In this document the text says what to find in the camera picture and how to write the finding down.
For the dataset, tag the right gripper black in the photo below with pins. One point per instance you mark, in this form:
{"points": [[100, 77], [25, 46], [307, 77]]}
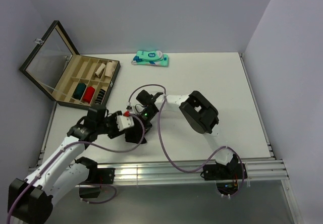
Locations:
{"points": [[148, 125]]}

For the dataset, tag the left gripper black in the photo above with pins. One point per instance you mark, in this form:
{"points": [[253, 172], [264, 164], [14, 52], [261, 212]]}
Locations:
{"points": [[115, 132]]}

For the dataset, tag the dark green patterned sock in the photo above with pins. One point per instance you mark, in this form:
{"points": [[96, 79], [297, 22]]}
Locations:
{"points": [[80, 88]]}

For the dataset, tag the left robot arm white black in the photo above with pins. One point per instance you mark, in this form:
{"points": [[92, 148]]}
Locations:
{"points": [[33, 198]]}

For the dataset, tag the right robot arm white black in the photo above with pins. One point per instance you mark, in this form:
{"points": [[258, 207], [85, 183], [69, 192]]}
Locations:
{"points": [[201, 116]]}

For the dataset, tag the mint green folded socks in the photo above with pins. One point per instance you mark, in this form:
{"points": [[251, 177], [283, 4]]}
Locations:
{"points": [[151, 58]]}

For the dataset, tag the black white striped rolled sock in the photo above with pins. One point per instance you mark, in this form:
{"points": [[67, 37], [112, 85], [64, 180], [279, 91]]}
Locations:
{"points": [[100, 96]]}

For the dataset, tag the red rolled sock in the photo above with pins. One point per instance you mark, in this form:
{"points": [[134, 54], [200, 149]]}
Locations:
{"points": [[88, 95]]}

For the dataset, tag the beige rolled sock right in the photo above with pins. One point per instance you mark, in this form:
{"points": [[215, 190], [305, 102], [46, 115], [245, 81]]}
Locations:
{"points": [[110, 67]]}

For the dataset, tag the beige rolled sock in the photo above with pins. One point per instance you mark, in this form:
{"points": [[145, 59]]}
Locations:
{"points": [[98, 73], [110, 67]]}

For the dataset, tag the beige rolled sock left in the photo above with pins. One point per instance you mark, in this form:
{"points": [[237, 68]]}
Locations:
{"points": [[98, 73]]}

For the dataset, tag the black wooden organizer box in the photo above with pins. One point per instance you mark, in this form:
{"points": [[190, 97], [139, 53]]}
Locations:
{"points": [[56, 67]]}

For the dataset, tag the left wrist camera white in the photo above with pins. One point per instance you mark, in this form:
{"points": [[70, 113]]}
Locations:
{"points": [[125, 121]]}

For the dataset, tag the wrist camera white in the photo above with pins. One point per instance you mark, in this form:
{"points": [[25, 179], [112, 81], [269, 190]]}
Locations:
{"points": [[125, 121], [129, 106]]}

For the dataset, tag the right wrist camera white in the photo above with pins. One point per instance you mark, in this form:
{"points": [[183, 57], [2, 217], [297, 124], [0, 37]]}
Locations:
{"points": [[129, 106]]}

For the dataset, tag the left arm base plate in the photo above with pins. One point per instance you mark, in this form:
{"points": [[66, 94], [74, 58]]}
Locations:
{"points": [[100, 176]]}

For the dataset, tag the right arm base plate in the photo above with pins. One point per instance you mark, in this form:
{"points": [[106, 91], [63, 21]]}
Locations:
{"points": [[213, 172]]}

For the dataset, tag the aluminium frame rail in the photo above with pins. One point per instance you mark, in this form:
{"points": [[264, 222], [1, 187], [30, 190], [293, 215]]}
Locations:
{"points": [[163, 173]]}

